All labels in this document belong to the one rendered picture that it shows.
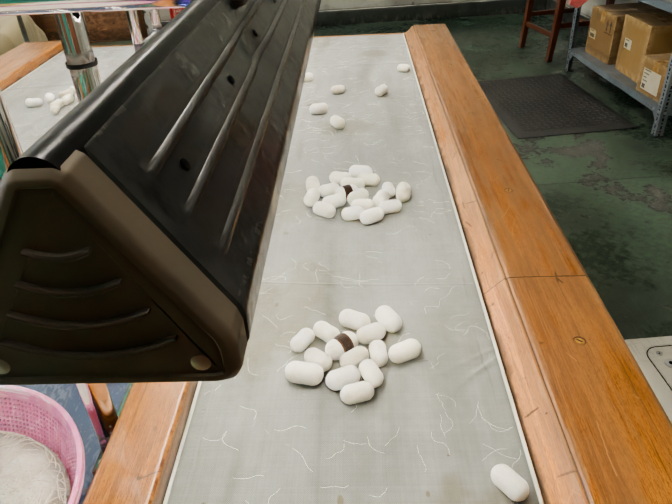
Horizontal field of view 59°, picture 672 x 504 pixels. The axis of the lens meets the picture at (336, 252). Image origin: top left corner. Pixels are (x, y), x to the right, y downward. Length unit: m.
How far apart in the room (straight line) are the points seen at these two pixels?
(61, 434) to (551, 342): 0.46
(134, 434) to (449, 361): 0.30
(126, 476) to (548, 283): 0.46
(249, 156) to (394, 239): 0.57
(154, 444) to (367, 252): 0.37
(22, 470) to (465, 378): 0.41
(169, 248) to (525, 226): 0.67
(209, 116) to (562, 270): 0.55
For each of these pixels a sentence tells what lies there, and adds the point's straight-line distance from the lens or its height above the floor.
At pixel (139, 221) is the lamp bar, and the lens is 0.16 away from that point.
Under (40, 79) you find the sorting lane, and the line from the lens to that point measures 1.72.
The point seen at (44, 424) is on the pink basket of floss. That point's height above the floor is 0.74.
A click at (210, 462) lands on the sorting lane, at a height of 0.74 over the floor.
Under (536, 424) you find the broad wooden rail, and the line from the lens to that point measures 0.56.
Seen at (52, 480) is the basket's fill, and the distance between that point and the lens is 0.61.
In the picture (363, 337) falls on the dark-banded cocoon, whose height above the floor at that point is 0.75.
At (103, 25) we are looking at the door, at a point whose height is 0.13.
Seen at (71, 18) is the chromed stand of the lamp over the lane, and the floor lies 1.07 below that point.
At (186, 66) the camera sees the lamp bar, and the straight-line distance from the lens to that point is 0.24.
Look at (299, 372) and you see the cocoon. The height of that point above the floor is 0.76.
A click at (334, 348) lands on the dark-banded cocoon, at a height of 0.76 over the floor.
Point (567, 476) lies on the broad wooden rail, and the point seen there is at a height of 0.76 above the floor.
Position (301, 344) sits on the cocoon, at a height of 0.75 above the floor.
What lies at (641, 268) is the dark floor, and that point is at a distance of 2.20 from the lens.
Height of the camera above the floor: 1.17
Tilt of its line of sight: 33 degrees down
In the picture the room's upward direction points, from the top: 3 degrees counter-clockwise
